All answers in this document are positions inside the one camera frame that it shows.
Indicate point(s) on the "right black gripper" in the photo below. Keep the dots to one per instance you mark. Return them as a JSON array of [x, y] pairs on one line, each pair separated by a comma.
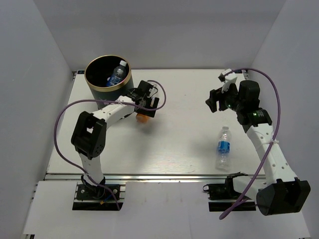
[[217, 95]]

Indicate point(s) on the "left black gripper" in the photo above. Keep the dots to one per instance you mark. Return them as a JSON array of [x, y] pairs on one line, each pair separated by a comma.
[[155, 103]]

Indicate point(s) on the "orange juice plastic bottle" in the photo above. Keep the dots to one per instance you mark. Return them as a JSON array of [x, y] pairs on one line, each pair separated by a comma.
[[142, 118]]

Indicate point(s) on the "large clear unlabelled bottle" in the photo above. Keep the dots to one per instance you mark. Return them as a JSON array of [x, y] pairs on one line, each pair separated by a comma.
[[118, 75]]

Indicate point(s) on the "small clear bottle blue label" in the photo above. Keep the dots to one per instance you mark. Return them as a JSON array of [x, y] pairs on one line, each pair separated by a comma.
[[223, 149]]

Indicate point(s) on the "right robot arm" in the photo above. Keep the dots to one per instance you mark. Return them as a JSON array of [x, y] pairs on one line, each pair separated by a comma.
[[283, 192]]

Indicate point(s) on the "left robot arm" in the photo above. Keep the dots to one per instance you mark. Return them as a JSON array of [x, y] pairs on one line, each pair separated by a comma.
[[89, 135]]

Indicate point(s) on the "dark green cylindrical bin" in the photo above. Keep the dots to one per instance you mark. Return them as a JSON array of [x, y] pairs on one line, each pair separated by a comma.
[[98, 73]]

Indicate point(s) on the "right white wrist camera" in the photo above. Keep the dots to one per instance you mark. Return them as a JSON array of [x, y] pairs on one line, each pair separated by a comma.
[[227, 77]]

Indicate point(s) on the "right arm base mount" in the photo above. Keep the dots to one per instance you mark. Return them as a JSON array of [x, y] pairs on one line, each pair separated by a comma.
[[222, 196]]

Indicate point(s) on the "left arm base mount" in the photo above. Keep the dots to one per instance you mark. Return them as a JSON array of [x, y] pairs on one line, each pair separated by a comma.
[[96, 198]]

